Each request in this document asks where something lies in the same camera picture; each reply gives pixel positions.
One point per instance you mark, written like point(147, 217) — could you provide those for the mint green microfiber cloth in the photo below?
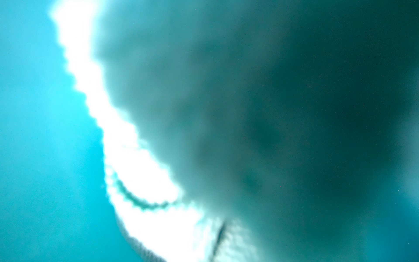
point(253, 131)

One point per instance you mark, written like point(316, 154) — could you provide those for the teal plastic bucket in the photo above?
point(53, 201)

